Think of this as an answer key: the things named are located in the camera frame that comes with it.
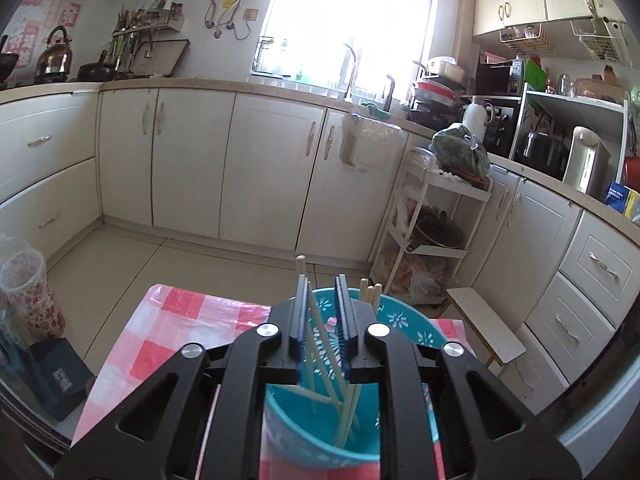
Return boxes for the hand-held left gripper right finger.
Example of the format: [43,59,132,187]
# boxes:
[334,274,583,480]

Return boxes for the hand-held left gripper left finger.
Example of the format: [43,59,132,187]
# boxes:
[54,274,311,480]

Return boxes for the plastic bags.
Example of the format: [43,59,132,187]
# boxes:
[375,250,451,306]

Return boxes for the white trolley rack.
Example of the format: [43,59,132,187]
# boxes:
[372,147,493,306]

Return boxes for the dark wok with lid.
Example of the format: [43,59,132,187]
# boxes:
[407,205,463,251]

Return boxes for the wooden stool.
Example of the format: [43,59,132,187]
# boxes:
[445,287,527,368]

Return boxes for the pink checkered plastic tablecloth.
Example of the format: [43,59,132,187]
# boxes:
[71,284,476,480]

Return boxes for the white hanging trash bin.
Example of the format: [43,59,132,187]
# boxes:
[341,110,403,173]

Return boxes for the cream sink cabinets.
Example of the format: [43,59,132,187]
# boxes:
[97,87,436,263]

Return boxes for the bag of green vegetables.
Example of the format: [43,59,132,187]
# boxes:
[431,122,493,178]

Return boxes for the cream side cabinets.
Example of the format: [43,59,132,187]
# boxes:
[470,165,640,401]

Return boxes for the white thermos jug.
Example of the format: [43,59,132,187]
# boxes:
[460,96,493,143]

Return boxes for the stack of pots and dishes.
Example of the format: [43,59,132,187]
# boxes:
[407,56,471,128]

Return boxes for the black toaster oven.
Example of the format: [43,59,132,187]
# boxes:
[482,97,523,158]

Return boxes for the dark blue box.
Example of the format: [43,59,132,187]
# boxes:
[27,337,96,421]

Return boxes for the metal faucet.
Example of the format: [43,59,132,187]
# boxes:
[341,42,361,103]

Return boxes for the black cooking pot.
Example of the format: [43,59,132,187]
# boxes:
[517,131,568,178]

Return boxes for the floral plastic cup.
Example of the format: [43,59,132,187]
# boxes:
[0,250,66,348]

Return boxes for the black microwave oven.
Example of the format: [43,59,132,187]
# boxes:
[475,57,526,96]

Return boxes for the white electric water boiler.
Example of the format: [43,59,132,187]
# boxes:
[564,126,612,198]

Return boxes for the cream drawer cabinet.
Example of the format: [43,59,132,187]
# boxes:
[0,87,103,261]

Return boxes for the kitchen window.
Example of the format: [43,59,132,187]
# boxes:
[252,0,446,91]

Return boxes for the green cutting board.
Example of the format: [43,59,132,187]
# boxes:
[525,57,546,91]

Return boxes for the white counter shelf rack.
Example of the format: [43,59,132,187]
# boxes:
[510,85,628,201]

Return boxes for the black frying pan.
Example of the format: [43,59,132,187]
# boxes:
[77,50,118,82]

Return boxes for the metal kettle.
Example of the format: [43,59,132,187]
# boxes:
[34,25,73,77]

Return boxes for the black wok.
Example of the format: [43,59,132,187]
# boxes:
[0,35,23,88]

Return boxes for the wall utensil rack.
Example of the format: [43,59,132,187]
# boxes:
[111,0,186,78]

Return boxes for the small wire basket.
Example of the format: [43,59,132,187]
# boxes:
[499,24,556,56]

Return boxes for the large wire basket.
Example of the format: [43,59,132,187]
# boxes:
[570,17,628,66]

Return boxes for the pink wall stickers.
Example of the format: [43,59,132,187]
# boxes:
[10,0,83,83]

